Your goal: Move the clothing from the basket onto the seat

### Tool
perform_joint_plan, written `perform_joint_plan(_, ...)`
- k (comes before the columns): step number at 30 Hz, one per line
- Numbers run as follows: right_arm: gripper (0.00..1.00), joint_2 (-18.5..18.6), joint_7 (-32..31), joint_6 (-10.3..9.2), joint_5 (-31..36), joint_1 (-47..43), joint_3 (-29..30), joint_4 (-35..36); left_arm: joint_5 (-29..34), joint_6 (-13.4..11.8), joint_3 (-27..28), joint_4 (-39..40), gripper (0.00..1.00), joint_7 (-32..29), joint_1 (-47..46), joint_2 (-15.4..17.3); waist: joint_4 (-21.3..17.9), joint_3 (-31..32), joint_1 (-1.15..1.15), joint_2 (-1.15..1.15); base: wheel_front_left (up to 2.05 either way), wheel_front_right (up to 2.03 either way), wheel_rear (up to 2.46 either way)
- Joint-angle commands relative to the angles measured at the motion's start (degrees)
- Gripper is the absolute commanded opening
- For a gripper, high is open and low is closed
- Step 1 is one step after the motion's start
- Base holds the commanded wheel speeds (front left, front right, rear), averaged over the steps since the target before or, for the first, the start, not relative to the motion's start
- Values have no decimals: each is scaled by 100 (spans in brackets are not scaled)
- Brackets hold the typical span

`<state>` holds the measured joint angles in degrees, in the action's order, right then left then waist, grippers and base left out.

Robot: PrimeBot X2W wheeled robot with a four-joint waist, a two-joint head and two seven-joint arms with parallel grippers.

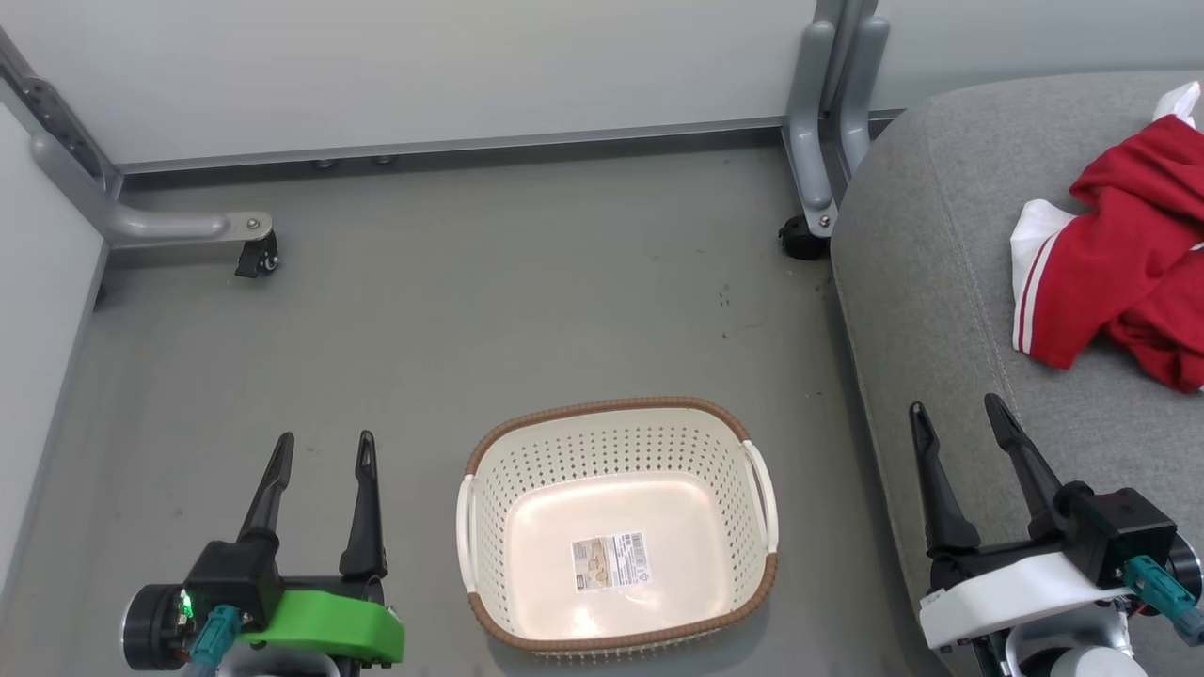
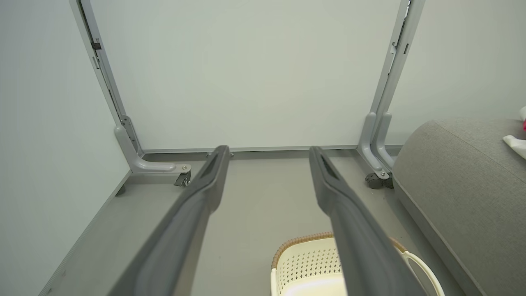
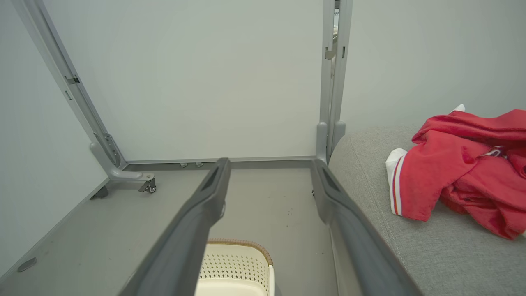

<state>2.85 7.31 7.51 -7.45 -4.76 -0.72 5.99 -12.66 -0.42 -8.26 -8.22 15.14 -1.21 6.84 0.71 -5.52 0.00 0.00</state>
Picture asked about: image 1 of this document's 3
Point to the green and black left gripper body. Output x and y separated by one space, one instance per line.
329 621

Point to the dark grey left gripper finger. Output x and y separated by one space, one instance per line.
268 498
365 527

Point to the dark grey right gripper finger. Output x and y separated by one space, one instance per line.
1030 470
941 498

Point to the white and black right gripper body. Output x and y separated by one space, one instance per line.
1016 588

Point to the red jersey with white stripes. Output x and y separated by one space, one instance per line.
1101 254

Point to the white and grey right robot arm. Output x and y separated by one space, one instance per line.
1072 649

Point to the grey fabric sofa seat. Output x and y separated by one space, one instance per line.
941 310

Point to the cream perforated laundry basket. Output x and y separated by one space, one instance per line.
621 517

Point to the black caster wheel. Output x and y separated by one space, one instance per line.
259 256
801 240

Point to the paper label sticker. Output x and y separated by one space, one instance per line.
611 561

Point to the grey metal partition foot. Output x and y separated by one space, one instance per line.
141 224
814 122

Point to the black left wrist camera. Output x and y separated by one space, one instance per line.
230 578

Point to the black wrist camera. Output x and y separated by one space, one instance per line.
230 578
1119 527

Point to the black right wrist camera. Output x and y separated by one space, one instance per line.
1119 527

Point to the grey aluminium partition rail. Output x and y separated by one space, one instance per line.
470 146

